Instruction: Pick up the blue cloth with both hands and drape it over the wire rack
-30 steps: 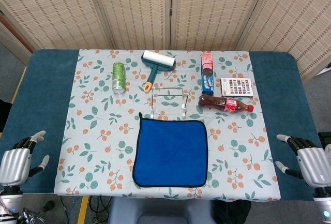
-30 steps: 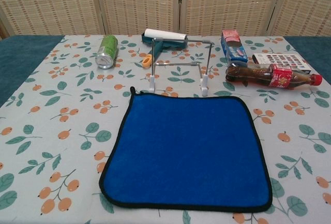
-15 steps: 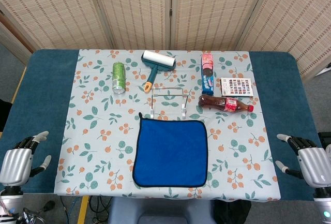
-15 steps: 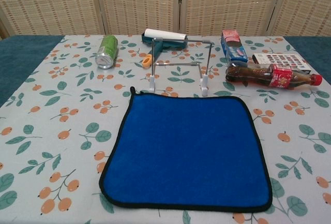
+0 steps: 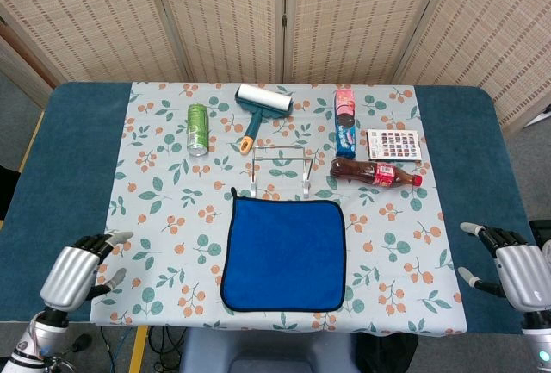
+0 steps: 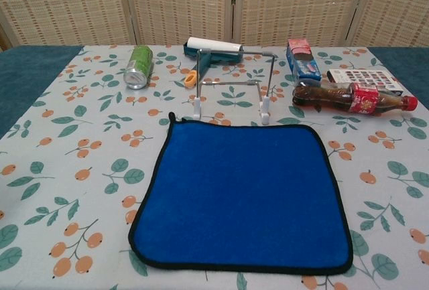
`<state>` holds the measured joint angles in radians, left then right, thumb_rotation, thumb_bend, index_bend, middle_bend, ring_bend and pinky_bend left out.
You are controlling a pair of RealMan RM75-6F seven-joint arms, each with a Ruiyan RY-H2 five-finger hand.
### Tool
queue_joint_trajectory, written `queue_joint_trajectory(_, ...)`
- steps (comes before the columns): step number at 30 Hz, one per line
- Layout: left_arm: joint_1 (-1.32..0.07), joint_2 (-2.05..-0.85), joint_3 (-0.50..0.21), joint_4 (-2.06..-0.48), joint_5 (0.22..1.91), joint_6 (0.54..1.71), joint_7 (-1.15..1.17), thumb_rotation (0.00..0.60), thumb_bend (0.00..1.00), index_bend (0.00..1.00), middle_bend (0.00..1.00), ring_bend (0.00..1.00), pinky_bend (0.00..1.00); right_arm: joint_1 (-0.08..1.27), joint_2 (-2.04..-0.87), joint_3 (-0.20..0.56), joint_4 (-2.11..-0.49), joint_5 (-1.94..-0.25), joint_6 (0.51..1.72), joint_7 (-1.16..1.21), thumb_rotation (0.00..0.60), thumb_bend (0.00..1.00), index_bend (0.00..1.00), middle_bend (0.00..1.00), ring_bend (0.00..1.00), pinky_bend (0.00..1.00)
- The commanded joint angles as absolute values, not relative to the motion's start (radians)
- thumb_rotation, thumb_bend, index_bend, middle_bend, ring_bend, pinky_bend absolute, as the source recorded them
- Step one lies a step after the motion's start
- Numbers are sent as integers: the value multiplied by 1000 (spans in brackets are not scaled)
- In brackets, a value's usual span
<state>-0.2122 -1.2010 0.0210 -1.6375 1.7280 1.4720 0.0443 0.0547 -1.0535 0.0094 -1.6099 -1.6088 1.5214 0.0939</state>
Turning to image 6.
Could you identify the teal lint roller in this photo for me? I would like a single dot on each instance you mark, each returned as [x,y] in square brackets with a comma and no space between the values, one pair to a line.
[214,45]

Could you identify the floral fruit print tablecloth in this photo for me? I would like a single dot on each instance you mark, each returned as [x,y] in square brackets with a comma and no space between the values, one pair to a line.
[100,142]

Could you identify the flat box with printed grid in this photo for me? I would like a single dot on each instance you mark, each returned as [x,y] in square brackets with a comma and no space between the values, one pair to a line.
[368,77]

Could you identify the blue and red cookie box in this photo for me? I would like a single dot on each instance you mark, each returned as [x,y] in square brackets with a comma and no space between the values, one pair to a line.
[303,60]

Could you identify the woven folding screen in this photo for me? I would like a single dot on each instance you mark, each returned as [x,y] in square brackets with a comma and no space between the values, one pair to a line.
[83,5]

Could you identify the cola bottle with red label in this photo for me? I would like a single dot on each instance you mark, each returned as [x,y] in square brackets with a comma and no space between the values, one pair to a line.
[335,97]

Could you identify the green soda can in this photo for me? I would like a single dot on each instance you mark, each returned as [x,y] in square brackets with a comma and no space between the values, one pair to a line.
[139,65]

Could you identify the teal table cover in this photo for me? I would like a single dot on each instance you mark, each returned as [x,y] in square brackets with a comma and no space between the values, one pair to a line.
[27,69]

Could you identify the blue cloth with black trim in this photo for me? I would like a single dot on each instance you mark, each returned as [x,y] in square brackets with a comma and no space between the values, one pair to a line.
[241,189]

